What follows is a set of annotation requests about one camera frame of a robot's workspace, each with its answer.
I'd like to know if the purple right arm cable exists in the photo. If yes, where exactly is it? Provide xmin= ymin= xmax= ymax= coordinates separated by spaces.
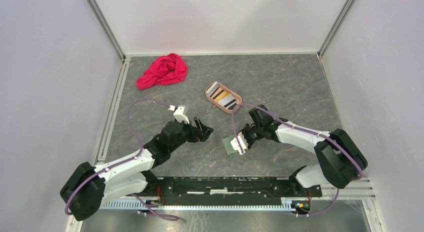
xmin=230 ymin=102 xmax=365 ymax=218

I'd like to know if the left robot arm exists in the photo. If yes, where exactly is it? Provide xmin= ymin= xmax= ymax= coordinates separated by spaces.
xmin=59 ymin=117 xmax=214 ymax=221

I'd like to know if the green card holder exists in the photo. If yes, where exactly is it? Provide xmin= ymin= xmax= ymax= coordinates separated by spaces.
xmin=222 ymin=135 xmax=238 ymax=155

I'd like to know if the red crumpled cloth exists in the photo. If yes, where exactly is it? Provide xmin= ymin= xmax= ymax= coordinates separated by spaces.
xmin=135 ymin=53 xmax=188 ymax=90

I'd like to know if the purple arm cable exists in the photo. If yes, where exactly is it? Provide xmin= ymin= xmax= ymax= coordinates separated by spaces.
xmin=64 ymin=97 xmax=181 ymax=222
xmin=230 ymin=102 xmax=365 ymax=218

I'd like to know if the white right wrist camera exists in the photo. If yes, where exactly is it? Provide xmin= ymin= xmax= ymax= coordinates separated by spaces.
xmin=230 ymin=132 xmax=248 ymax=155

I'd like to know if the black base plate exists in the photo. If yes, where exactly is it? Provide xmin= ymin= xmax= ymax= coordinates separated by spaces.
xmin=137 ymin=176 xmax=323 ymax=206

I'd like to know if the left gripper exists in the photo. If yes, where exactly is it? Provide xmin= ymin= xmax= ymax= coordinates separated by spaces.
xmin=169 ymin=116 xmax=213 ymax=152

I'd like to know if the pink oval tray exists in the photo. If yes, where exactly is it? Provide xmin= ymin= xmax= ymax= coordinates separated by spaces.
xmin=204 ymin=81 xmax=243 ymax=114

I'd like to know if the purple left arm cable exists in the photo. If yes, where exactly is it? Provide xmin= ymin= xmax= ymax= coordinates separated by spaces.
xmin=64 ymin=97 xmax=181 ymax=222

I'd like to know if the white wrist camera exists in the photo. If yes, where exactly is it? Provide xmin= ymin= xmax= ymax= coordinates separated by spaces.
xmin=230 ymin=132 xmax=248 ymax=155
xmin=168 ymin=105 xmax=190 ymax=125

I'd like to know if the gold striped card in tray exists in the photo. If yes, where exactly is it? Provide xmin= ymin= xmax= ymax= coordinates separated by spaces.
xmin=212 ymin=90 xmax=230 ymax=102

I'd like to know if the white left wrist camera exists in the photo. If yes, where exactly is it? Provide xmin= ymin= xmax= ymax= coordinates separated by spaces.
xmin=168 ymin=105 xmax=190 ymax=125

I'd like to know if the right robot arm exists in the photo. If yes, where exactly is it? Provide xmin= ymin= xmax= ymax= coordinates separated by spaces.
xmin=230 ymin=104 xmax=368 ymax=196

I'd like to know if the white slotted cable duct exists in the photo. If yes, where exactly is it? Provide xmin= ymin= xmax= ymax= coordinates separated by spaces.
xmin=100 ymin=198 xmax=307 ymax=212

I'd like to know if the stack of silver cards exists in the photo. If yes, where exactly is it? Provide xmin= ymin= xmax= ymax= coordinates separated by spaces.
xmin=205 ymin=81 xmax=220 ymax=97

